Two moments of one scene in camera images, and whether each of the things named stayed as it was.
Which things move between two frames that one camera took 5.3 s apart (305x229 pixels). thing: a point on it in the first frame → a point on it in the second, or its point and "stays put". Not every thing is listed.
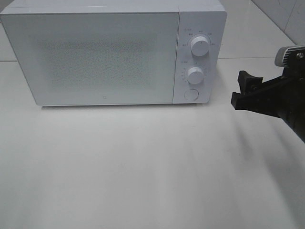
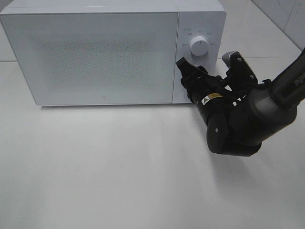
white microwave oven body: (103, 52) stays put
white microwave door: (96, 58) stays put
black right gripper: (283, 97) → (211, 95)
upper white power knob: (199, 46) stays put
